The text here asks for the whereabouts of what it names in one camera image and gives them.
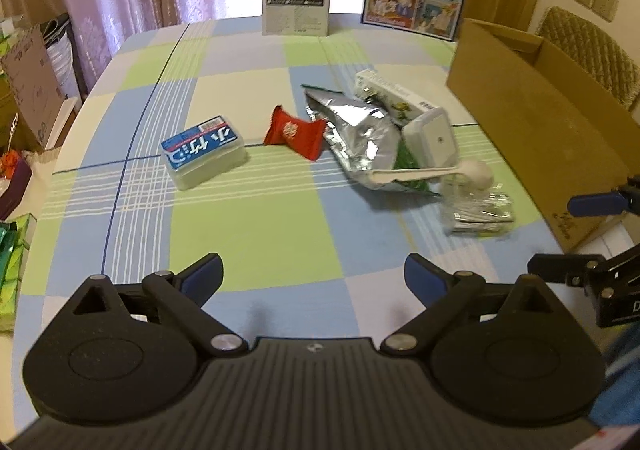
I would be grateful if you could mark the orange object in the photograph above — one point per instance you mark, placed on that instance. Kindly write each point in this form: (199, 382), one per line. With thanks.
(9, 163)

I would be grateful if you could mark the clear plastic packet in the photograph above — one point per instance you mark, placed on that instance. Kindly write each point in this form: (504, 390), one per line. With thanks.
(480, 215)

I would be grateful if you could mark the red candy packet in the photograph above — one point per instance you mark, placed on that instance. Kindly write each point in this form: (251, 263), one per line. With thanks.
(294, 132)

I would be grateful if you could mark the quilted chair back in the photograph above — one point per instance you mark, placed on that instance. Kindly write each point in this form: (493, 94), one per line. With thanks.
(590, 39)

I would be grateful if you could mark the white rounded square box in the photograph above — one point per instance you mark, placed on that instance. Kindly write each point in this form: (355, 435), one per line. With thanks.
(431, 137)

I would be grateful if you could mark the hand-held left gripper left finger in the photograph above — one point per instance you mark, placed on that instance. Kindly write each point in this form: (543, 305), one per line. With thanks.
(204, 276)

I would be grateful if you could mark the white plastic spoon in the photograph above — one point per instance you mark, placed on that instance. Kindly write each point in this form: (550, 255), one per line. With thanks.
(475, 173)

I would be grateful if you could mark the purple box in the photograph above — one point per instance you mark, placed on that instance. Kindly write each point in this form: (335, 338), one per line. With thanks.
(12, 192)

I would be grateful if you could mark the brown cardboard box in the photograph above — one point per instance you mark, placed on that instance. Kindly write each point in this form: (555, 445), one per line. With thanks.
(525, 94)

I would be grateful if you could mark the white bucket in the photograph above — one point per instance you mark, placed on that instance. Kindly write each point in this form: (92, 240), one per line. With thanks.
(65, 64)

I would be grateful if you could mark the long white carton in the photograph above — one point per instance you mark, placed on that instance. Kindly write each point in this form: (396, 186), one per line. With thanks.
(395, 94)

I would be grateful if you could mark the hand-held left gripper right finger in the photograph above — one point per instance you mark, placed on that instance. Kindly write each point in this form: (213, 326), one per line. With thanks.
(424, 279)

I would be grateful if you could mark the silver foil bag green leaf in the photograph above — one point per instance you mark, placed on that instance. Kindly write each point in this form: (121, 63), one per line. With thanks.
(357, 129)

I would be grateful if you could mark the green plastic packet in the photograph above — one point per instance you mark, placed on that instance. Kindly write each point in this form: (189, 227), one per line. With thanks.
(12, 270)

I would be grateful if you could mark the blue label clear plastic box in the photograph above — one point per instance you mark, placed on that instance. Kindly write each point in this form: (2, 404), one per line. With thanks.
(204, 152)

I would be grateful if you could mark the checked cloth covered desktop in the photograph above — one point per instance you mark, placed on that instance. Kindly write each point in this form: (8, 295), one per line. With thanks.
(250, 230)

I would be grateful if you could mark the brown cardboard sheet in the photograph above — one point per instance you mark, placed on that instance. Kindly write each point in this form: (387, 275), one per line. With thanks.
(30, 79)

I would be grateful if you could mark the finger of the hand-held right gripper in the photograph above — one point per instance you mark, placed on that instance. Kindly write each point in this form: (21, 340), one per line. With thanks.
(557, 266)
(595, 204)

